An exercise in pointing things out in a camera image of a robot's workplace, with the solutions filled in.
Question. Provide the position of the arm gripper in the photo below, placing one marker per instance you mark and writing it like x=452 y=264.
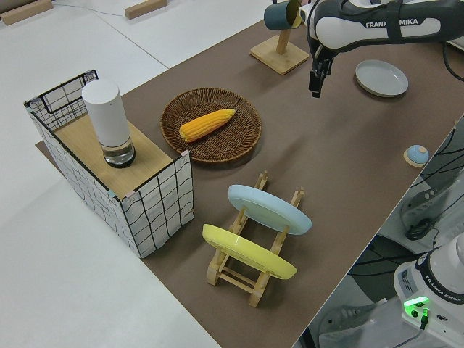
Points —
x=322 y=58

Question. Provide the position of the gray round plate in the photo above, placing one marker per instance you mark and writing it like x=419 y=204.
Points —
x=380 y=78

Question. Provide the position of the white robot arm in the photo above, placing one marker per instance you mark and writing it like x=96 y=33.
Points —
x=362 y=36

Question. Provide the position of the light blue plate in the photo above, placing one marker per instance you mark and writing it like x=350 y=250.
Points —
x=268 y=208

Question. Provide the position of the yellow plate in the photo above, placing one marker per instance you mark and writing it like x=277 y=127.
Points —
x=246 y=250

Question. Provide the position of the wooden plate rack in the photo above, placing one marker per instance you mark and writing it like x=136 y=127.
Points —
x=237 y=279

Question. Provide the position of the wooden mug stand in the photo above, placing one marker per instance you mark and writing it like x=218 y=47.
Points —
x=279 y=59

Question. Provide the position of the dark teal mug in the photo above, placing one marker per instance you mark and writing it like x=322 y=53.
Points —
x=275 y=16

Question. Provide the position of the blue dome bell wooden base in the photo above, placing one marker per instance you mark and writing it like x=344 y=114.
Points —
x=417 y=154

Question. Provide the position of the yellow corn cob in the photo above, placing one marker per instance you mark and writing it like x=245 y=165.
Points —
x=206 y=125

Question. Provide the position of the brown wicker basket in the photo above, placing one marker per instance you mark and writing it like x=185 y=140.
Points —
x=217 y=148

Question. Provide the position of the brown table mat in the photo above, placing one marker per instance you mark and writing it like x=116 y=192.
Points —
x=344 y=203

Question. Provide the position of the wooden block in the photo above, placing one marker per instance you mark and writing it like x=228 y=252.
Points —
x=25 y=11
x=148 y=8

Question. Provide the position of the grid patterned box wooden top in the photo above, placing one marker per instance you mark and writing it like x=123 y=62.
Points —
x=156 y=214

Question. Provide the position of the white cylinder clear base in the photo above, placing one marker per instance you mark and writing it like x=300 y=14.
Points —
x=107 y=116

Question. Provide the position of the white robot mount foot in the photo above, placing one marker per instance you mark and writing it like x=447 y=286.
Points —
x=348 y=322
x=424 y=206

